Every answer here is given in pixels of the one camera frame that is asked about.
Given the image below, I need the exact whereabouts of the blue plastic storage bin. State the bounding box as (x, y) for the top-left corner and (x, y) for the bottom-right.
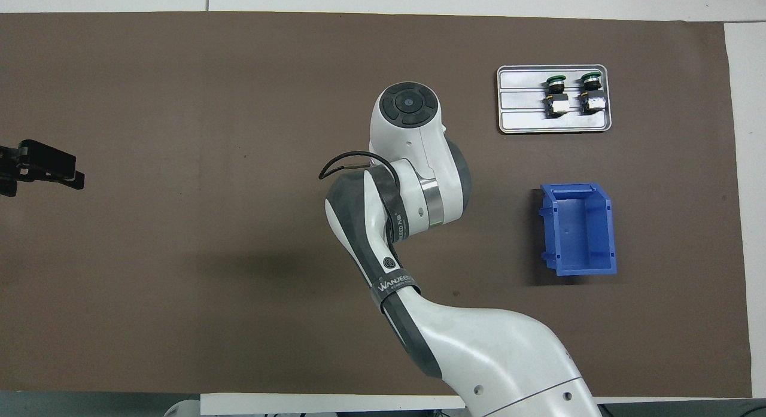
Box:
(537, 182), (618, 277)

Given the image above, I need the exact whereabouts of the grey metal tray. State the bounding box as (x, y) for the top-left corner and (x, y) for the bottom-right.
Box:
(496, 64), (613, 135)

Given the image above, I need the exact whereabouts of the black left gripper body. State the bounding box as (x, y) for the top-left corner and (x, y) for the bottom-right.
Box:
(0, 147), (20, 179)

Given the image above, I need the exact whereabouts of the brown table mat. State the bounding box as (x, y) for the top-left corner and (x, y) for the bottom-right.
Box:
(0, 11), (753, 398)

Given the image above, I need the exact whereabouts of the green push button switch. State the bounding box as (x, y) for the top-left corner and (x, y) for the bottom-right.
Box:
(577, 73), (606, 115)
(543, 75), (570, 118)

